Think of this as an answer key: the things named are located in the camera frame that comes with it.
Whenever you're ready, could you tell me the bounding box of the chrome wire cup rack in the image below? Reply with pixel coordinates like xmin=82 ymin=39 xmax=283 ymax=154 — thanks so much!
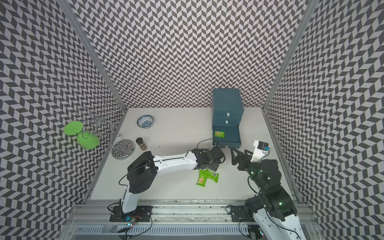
xmin=75 ymin=101 xmax=136 ymax=160

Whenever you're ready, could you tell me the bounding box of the aluminium front rail frame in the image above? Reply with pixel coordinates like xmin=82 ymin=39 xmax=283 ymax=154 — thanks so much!
xmin=59 ymin=199 xmax=325 ymax=240

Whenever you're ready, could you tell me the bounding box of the green cookie packet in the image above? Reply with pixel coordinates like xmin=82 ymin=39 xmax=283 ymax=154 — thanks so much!
xmin=196 ymin=170 xmax=208 ymax=187
xmin=206 ymin=169 xmax=219 ymax=183
xmin=214 ymin=131 xmax=225 ymax=138

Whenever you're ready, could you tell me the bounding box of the teal three-drawer cabinet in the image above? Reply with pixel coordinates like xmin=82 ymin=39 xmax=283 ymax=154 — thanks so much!
xmin=212 ymin=89 xmax=244 ymax=149

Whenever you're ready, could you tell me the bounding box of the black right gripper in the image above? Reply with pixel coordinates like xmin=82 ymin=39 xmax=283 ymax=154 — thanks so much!
xmin=230 ymin=147 xmax=266 ymax=192

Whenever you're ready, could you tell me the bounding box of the black lid spice jar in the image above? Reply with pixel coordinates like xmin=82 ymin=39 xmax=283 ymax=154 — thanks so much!
xmin=136 ymin=138 xmax=147 ymax=151

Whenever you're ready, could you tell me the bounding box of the green plastic cup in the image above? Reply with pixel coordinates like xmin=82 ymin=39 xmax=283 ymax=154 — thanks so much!
xmin=64 ymin=121 xmax=84 ymax=136
xmin=77 ymin=131 xmax=100 ymax=150

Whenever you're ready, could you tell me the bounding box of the green plastic cup lower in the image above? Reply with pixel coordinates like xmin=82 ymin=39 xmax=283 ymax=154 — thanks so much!
xmin=77 ymin=131 xmax=100 ymax=150

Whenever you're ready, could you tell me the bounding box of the green plastic cup upper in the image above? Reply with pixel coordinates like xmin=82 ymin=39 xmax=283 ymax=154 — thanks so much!
xmin=64 ymin=121 xmax=84 ymax=136

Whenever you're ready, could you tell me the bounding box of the blue white porcelain bowl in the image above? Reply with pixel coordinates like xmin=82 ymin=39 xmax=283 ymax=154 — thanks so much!
xmin=137 ymin=115 xmax=154 ymax=129

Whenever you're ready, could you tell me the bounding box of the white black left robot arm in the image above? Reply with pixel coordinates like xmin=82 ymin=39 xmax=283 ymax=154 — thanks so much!
xmin=120 ymin=146 xmax=226 ymax=214

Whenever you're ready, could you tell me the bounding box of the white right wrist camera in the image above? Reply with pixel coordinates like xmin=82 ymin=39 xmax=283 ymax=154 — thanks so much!
xmin=251 ymin=140 xmax=271 ymax=163

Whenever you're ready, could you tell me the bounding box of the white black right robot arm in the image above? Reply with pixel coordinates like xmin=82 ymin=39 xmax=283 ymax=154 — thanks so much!
xmin=231 ymin=148 xmax=306 ymax=240

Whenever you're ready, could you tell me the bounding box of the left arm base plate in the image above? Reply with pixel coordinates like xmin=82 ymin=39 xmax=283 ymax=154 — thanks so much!
xmin=108 ymin=206 xmax=153 ymax=223

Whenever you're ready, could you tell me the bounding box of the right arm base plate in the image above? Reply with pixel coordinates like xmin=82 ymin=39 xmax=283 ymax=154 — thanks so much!
xmin=229 ymin=206 xmax=255 ymax=223

